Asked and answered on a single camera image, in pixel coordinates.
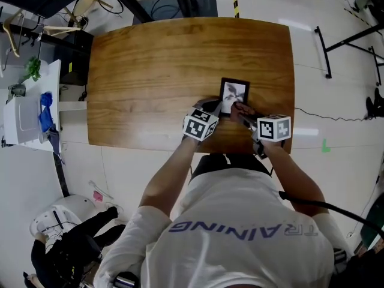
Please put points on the person's white shirt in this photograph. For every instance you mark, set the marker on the person's white shirt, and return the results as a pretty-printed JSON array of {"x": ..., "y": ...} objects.
[{"x": 240, "y": 229}]

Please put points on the brown cloth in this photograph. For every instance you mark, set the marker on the brown cloth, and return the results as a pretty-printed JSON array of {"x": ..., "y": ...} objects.
[{"x": 244, "y": 109}]

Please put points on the black metal stand frame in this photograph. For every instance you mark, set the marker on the black metal stand frame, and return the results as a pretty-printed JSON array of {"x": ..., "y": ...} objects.
[{"x": 325, "y": 52}]

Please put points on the black box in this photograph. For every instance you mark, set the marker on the black box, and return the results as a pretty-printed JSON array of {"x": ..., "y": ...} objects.
[{"x": 75, "y": 58}]

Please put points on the wooden hanger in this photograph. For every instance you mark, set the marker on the wooden hanger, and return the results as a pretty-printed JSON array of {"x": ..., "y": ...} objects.
[{"x": 12, "y": 37}]

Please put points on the person's black trousers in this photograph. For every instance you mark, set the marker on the person's black trousers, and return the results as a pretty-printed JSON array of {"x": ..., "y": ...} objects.
[{"x": 228, "y": 162}]

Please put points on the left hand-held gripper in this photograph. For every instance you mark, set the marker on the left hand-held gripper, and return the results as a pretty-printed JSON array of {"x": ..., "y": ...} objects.
[{"x": 198, "y": 126}]

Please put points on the person's left forearm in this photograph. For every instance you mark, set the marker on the person's left forearm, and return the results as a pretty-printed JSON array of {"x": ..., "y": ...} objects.
[{"x": 168, "y": 178}]

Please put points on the pink small object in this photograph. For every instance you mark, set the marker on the pink small object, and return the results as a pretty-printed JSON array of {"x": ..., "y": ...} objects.
[{"x": 97, "y": 196}]

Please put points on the blue cloth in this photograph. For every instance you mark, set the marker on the blue cloth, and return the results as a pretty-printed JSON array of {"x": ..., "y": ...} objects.
[{"x": 45, "y": 112}]

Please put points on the white side cabinet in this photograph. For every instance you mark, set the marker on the white side cabinet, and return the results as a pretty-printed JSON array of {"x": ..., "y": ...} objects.
[{"x": 30, "y": 115}]

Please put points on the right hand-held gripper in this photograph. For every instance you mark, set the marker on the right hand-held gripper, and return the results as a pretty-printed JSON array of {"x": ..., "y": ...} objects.
[{"x": 273, "y": 127}]

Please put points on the person's right forearm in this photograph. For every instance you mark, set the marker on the person's right forearm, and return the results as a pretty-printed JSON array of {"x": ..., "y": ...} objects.
[{"x": 295, "y": 178}]

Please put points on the white plastic stool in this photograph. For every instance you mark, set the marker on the white plastic stool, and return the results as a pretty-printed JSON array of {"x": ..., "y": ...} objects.
[{"x": 73, "y": 207}]

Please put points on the green plant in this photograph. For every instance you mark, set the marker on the green plant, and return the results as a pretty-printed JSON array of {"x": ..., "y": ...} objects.
[{"x": 33, "y": 67}]

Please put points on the black picture frame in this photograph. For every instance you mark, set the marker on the black picture frame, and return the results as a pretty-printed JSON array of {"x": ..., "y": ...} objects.
[{"x": 237, "y": 84}]

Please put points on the black shoes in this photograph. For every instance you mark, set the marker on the black shoes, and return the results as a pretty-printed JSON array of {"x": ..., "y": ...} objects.
[{"x": 375, "y": 105}]

